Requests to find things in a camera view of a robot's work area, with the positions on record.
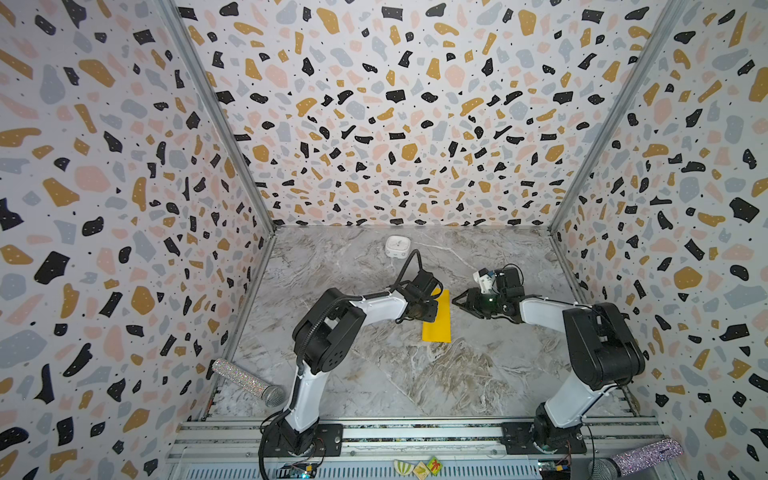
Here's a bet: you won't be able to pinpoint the yellow square paper sheet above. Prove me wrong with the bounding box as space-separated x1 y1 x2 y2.
422 290 452 343

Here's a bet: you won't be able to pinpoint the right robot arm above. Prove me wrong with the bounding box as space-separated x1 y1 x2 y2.
452 264 645 454

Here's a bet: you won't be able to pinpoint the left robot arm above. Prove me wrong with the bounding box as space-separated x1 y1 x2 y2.
278 269 443 440

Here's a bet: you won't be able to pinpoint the glitter microphone left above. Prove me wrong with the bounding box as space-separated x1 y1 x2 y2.
212 358 287 408

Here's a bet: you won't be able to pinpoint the glitter microphone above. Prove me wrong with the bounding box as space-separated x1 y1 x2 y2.
588 438 684 480
212 358 287 408

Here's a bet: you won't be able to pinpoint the glitter microphone right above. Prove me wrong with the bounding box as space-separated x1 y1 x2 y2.
588 438 684 480

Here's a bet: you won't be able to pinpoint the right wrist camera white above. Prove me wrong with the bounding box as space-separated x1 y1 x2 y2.
473 268 497 295

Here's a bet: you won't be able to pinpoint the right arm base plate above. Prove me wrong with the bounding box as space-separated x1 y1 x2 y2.
500 421 587 455

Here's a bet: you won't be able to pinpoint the colourful stickers on rail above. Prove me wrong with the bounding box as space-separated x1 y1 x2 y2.
393 457 443 480

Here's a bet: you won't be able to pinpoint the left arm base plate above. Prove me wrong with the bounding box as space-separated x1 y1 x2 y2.
259 421 344 458

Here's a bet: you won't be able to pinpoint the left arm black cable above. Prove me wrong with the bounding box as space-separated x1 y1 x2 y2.
257 248 424 480

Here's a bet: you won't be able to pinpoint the aluminium rail frame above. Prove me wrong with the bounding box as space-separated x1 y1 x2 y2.
166 417 665 479

